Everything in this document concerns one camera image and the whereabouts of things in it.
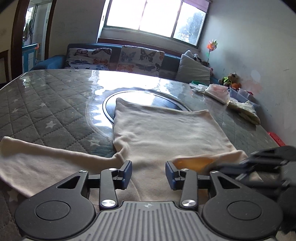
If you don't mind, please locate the cream long-sleeve shirt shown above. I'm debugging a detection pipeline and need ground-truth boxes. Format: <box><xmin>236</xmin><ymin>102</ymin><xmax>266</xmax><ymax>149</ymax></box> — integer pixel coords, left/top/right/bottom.
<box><xmin>1</xmin><ymin>98</ymin><xmax>247</xmax><ymax>201</ymax></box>

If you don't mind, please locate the red box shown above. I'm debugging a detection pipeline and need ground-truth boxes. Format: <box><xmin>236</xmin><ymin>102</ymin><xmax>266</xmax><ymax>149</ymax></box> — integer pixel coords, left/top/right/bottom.
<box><xmin>268</xmin><ymin>132</ymin><xmax>286</xmax><ymax>147</ymax></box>

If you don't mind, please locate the yellow patterned folded garment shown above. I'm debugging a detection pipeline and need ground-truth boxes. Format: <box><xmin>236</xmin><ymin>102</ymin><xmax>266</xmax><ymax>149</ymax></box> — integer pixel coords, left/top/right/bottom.
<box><xmin>227</xmin><ymin>99</ymin><xmax>261</xmax><ymax>126</ymax></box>

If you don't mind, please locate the clear blue storage box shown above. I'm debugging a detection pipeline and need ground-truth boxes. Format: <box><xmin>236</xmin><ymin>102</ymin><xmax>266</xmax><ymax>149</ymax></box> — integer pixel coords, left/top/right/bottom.
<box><xmin>229</xmin><ymin>88</ymin><xmax>260</xmax><ymax>109</ymax></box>

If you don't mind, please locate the grey quilted star tablecloth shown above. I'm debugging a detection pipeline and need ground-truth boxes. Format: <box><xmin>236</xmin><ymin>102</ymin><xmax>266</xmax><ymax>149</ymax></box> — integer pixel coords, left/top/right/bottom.
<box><xmin>1</xmin><ymin>69</ymin><xmax>276</xmax><ymax>240</ymax></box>

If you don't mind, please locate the pink plastic package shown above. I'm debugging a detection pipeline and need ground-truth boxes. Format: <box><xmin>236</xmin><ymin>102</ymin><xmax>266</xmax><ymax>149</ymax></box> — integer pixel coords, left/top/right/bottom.
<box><xmin>204</xmin><ymin>84</ymin><xmax>230</xmax><ymax>104</ymax></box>

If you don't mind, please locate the white crumpled cloth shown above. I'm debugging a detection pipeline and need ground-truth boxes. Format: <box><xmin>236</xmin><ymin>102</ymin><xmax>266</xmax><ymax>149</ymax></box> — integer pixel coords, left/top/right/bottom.
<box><xmin>189</xmin><ymin>83</ymin><xmax>208</xmax><ymax>93</ymax></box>

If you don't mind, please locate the teddy bear in vest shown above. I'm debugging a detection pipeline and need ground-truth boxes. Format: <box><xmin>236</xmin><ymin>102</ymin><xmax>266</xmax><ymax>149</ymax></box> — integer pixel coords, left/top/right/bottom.
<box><xmin>218</xmin><ymin>73</ymin><xmax>241</xmax><ymax>90</ymax></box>

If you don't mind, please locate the green plastic bowl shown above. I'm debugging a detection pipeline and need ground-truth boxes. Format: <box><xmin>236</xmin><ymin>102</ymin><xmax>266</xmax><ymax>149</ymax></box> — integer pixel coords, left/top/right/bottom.
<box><xmin>191</xmin><ymin>81</ymin><xmax>207</xmax><ymax>86</ymax></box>

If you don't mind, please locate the grey pillow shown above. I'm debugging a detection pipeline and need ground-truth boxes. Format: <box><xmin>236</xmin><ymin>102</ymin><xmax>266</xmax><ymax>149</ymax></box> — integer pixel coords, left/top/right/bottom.
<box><xmin>175</xmin><ymin>54</ymin><xmax>211</xmax><ymax>85</ymax></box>

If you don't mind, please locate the left butterfly cushion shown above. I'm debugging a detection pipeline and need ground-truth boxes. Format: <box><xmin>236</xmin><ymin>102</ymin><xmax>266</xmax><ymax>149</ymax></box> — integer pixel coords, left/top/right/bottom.
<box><xmin>65</xmin><ymin>48</ymin><xmax>112</xmax><ymax>70</ymax></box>

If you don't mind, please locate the butterfly cushion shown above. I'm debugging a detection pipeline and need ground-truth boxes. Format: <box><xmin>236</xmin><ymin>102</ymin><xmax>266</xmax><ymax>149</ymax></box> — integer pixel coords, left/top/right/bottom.
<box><xmin>65</xmin><ymin>48</ymin><xmax>112</xmax><ymax>70</ymax></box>
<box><xmin>116</xmin><ymin>45</ymin><xmax>165</xmax><ymax>77</ymax></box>

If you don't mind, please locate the right butterfly cushion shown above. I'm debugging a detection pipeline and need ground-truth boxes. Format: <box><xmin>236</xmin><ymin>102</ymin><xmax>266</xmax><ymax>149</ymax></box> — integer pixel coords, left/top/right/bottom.
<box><xmin>116</xmin><ymin>45</ymin><xmax>165</xmax><ymax>77</ymax></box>

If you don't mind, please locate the panda plush toy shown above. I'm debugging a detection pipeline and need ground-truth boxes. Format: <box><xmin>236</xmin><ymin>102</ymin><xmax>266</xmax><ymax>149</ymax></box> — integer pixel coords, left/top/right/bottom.
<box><xmin>184</xmin><ymin>50</ymin><xmax>204</xmax><ymax>64</ymax></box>

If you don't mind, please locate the colourful pinwheel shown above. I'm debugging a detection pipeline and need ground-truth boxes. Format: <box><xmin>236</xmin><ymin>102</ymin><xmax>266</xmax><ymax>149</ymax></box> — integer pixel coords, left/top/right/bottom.
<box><xmin>207</xmin><ymin>39</ymin><xmax>218</xmax><ymax>63</ymax></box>

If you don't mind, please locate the blue white cabinet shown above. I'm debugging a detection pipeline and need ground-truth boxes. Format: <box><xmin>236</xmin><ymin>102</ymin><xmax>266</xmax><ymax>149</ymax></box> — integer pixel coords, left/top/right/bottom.
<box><xmin>22</xmin><ymin>43</ymin><xmax>39</xmax><ymax>73</ymax></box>

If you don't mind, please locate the window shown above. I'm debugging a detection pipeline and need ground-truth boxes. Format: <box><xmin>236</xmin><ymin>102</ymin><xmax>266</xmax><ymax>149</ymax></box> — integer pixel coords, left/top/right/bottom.
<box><xmin>104</xmin><ymin>0</ymin><xmax>212</xmax><ymax>47</ymax></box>

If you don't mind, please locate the dark wooden door frame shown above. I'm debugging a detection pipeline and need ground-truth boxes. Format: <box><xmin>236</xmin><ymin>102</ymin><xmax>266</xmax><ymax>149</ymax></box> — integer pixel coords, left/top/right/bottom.
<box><xmin>11</xmin><ymin>1</ymin><xmax>56</xmax><ymax>79</ymax></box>

